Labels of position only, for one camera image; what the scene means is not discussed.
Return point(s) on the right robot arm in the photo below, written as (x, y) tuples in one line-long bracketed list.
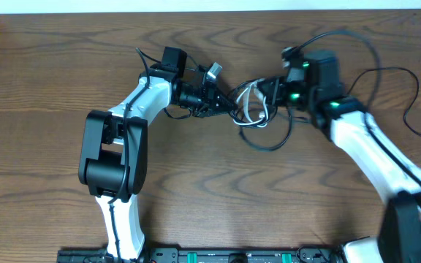
[(347, 123)]

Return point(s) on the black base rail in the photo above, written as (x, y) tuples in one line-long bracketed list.
[(308, 254)]

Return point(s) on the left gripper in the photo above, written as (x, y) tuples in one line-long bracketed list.
[(213, 94)]

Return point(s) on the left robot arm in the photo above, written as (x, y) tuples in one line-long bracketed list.
[(114, 154)]

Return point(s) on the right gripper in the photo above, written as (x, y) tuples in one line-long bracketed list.
[(275, 96)]

